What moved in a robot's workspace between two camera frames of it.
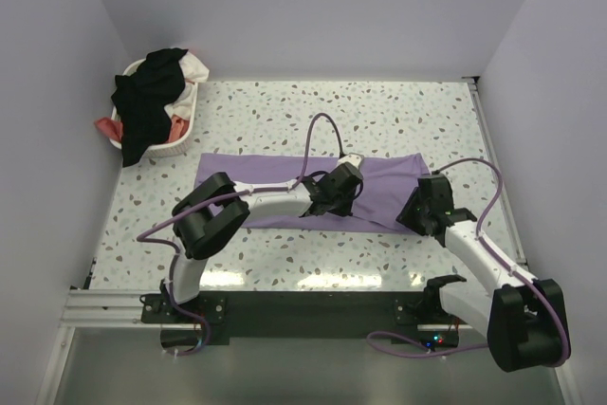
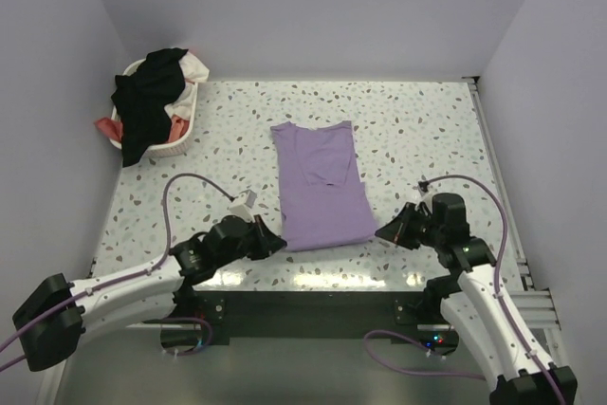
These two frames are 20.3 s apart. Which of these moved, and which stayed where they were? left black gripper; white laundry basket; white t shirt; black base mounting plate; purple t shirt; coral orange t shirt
Moved: left black gripper; purple t shirt
Stayed: black base mounting plate; white t shirt; coral orange t shirt; white laundry basket
